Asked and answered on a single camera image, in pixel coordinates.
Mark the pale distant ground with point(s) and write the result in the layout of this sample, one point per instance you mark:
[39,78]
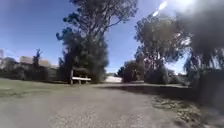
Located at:
[113,79]

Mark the green bush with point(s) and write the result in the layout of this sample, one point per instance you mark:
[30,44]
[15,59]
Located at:
[132,70]

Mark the tall leafy tree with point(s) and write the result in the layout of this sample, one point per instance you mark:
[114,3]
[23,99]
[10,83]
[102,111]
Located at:
[89,43]

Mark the dark rounded bush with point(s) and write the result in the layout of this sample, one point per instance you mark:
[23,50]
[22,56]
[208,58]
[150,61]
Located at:
[156,76]

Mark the grey gravel path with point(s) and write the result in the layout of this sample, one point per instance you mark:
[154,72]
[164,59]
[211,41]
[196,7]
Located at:
[93,106]

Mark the spreading tree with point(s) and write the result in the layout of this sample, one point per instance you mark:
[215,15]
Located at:
[159,43]

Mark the thin small tree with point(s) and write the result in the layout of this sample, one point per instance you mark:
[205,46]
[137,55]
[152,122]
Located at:
[37,58]

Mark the grass verge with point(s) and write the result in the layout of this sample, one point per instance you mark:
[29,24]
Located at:
[180,108]

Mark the dark hedge row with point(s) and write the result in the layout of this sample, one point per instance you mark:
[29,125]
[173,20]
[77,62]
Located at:
[30,73]

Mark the grass field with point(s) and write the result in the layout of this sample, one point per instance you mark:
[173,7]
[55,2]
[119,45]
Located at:
[23,87]

